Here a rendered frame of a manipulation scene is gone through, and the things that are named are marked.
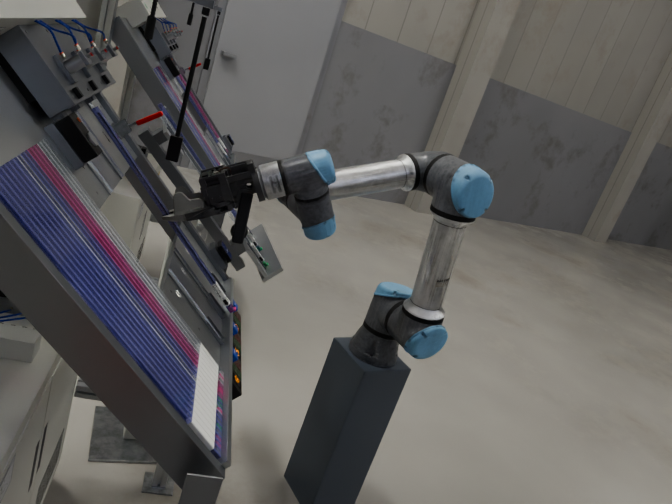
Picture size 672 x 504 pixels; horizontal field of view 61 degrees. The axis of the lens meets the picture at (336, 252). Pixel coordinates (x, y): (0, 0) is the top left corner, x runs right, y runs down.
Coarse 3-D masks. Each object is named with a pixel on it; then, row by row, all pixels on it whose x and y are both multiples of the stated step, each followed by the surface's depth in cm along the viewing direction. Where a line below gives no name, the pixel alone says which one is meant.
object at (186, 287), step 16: (176, 240) 125; (192, 240) 137; (176, 256) 120; (176, 272) 114; (192, 272) 124; (160, 288) 104; (176, 288) 110; (192, 288) 119; (208, 288) 129; (176, 304) 105; (192, 304) 114; (208, 304) 123; (192, 320) 109; (208, 320) 117; (208, 336) 113; (208, 352) 108
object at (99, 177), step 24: (0, 72) 86; (0, 96) 82; (0, 120) 78; (24, 120) 85; (48, 120) 94; (96, 120) 116; (0, 144) 75; (24, 144) 81; (72, 168) 93; (96, 168) 102; (120, 168) 115; (96, 192) 97
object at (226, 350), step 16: (224, 288) 141; (224, 320) 126; (224, 336) 119; (224, 352) 114; (224, 368) 108; (224, 384) 103; (224, 400) 99; (224, 416) 95; (224, 432) 91; (224, 448) 88; (224, 464) 85
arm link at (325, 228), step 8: (328, 192) 121; (288, 200) 127; (296, 200) 120; (304, 200) 118; (312, 200) 118; (320, 200) 119; (328, 200) 121; (288, 208) 129; (296, 208) 124; (304, 208) 120; (312, 208) 119; (320, 208) 120; (328, 208) 121; (296, 216) 126; (304, 216) 121; (312, 216) 120; (320, 216) 121; (328, 216) 122; (304, 224) 123; (312, 224) 122; (320, 224) 121; (328, 224) 123; (304, 232) 125; (312, 232) 123; (320, 232) 123; (328, 232) 124
